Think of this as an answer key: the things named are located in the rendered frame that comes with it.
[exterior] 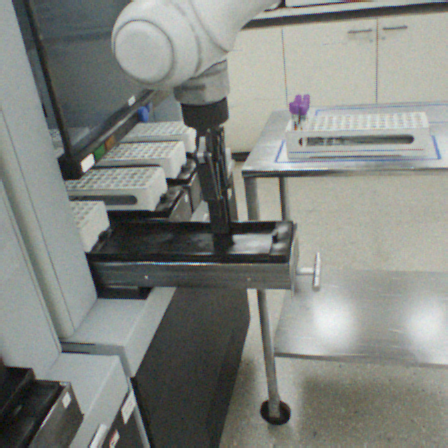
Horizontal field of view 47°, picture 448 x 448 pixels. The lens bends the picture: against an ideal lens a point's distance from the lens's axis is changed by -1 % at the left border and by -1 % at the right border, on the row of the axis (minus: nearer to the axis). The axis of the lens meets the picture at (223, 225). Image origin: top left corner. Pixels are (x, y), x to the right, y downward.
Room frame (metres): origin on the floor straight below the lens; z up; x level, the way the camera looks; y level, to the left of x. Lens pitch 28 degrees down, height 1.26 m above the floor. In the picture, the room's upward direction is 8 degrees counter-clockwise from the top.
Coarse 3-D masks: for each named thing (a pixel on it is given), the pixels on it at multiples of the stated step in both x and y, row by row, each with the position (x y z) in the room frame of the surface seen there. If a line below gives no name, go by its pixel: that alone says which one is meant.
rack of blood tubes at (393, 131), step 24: (312, 120) 1.13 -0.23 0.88; (336, 120) 1.11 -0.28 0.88; (360, 120) 1.08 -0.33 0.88; (384, 120) 1.06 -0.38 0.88; (408, 120) 1.05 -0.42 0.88; (288, 144) 1.07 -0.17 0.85; (312, 144) 1.08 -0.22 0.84; (336, 144) 1.06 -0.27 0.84; (360, 144) 1.09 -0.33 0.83; (384, 144) 1.07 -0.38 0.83; (408, 144) 1.00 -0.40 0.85
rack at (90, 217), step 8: (72, 208) 0.88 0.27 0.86; (80, 208) 0.87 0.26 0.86; (88, 208) 0.87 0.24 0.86; (96, 208) 0.86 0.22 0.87; (104, 208) 0.88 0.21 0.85; (80, 216) 0.83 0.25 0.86; (88, 216) 0.83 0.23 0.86; (96, 216) 0.84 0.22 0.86; (104, 216) 0.87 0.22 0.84; (80, 224) 0.80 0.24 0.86; (88, 224) 0.81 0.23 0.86; (96, 224) 0.84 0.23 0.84; (104, 224) 0.86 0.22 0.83; (80, 232) 0.79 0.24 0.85; (88, 232) 0.80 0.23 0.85; (96, 232) 0.83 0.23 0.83; (80, 240) 0.79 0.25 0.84; (88, 240) 0.80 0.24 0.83; (96, 240) 0.82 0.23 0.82; (88, 248) 0.79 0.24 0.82
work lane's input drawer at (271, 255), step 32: (128, 224) 0.88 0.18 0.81; (160, 224) 0.86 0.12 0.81; (192, 224) 0.84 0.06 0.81; (256, 224) 0.81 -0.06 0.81; (288, 224) 0.78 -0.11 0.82; (96, 256) 0.78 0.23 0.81; (128, 256) 0.76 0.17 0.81; (160, 256) 0.75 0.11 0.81; (192, 256) 0.73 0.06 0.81; (224, 256) 0.72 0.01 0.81; (256, 256) 0.70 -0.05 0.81; (288, 256) 0.70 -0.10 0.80; (320, 256) 0.77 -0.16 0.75; (256, 288) 0.69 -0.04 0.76; (288, 288) 0.68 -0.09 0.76
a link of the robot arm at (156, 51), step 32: (160, 0) 0.62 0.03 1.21; (192, 0) 0.62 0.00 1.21; (224, 0) 0.63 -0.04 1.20; (256, 0) 0.63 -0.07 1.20; (128, 32) 0.59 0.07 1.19; (160, 32) 0.58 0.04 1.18; (192, 32) 0.61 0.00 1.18; (224, 32) 0.63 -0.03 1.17; (128, 64) 0.60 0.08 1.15; (160, 64) 0.58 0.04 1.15; (192, 64) 0.60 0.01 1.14
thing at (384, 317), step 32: (256, 160) 1.09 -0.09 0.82; (288, 160) 1.06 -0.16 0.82; (320, 160) 1.04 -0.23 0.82; (352, 160) 1.01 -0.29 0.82; (384, 160) 0.99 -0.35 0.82; (416, 160) 0.97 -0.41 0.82; (256, 192) 1.05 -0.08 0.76; (320, 288) 1.31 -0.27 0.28; (352, 288) 1.28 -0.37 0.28; (384, 288) 1.26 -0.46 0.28; (416, 288) 1.24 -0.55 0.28; (288, 320) 1.18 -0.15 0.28; (320, 320) 1.16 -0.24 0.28; (352, 320) 1.14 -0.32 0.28; (384, 320) 1.12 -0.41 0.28; (416, 320) 1.10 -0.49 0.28; (288, 352) 1.05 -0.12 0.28; (320, 352) 1.03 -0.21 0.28; (352, 352) 1.01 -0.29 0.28; (384, 352) 1.00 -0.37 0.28; (416, 352) 0.98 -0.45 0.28; (288, 416) 1.04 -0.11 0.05
